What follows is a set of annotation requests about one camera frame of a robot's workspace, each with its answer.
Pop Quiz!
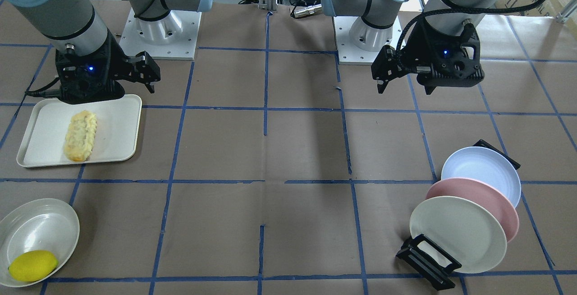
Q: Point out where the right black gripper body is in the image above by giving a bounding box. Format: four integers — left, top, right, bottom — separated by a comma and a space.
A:
55, 33, 161, 105

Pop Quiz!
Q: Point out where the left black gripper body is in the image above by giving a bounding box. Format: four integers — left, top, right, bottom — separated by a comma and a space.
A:
371, 19, 485, 88

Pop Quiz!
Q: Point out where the yellow corn bread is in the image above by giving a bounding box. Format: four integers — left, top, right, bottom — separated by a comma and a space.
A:
64, 110, 97, 162

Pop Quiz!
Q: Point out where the blue plate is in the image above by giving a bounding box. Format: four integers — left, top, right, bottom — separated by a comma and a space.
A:
441, 146, 522, 207

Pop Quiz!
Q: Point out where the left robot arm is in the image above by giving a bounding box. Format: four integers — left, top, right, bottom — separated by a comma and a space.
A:
321, 0, 498, 94

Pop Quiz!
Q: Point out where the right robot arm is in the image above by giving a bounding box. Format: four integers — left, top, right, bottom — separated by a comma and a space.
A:
7, 0, 213, 105

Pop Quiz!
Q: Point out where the pink plate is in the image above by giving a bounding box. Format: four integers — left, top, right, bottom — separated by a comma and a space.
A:
425, 177, 520, 242

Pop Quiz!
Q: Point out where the cream plate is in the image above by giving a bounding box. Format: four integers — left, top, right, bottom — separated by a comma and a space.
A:
409, 196, 508, 274

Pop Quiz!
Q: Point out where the white rectangular tray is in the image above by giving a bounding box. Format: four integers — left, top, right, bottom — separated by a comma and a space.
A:
16, 94, 142, 168

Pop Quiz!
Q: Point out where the silver cylindrical connector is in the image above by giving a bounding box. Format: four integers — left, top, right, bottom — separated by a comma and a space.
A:
290, 5, 323, 19

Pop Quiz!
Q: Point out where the black dish rack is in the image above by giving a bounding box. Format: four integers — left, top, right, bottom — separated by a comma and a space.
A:
396, 139, 515, 290

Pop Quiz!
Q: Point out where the yellow lemon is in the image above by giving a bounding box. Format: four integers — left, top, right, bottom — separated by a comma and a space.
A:
8, 250, 59, 282

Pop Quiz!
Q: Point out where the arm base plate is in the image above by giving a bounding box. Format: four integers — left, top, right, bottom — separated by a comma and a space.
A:
119, 10, 202, 60
333, 16, 402, 65

